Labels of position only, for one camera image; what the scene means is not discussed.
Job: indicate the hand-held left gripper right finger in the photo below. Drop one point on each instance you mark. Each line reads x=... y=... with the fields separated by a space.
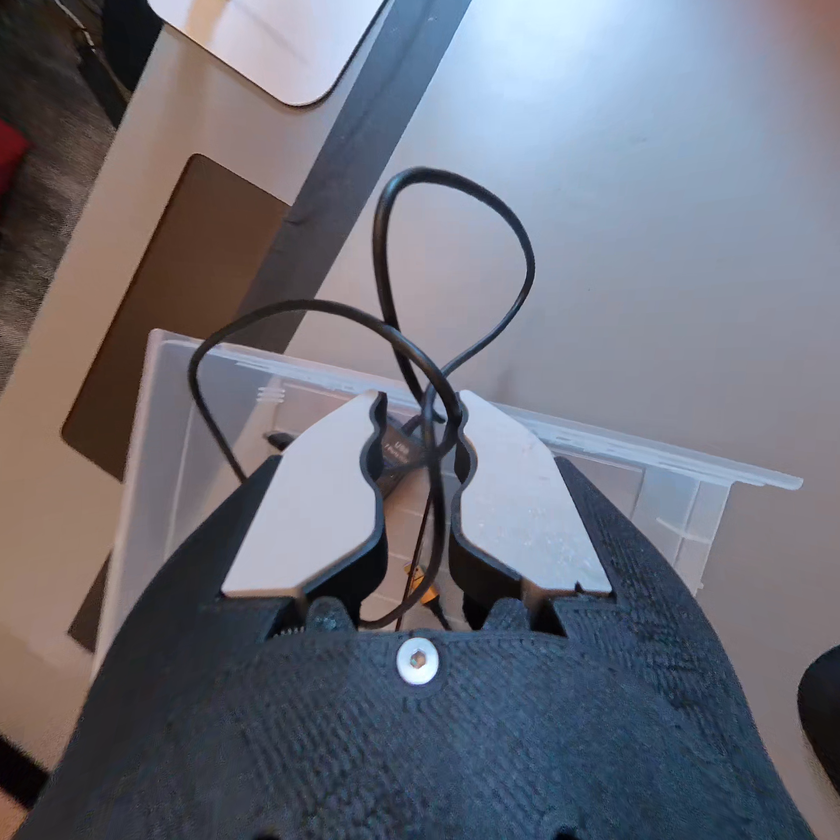
x=525 y=518

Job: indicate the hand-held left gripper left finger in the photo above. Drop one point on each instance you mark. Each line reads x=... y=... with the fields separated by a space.
x=308 y=512

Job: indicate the clear plastic bin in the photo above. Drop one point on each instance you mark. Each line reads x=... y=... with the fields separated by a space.
x=669 y=505

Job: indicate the black seat cushion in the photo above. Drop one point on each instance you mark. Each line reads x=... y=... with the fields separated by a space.
x=823 y=709

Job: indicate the red bag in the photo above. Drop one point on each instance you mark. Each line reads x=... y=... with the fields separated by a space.
x=10 y=157

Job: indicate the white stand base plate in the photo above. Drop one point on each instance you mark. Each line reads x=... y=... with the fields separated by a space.
x=275 y=46

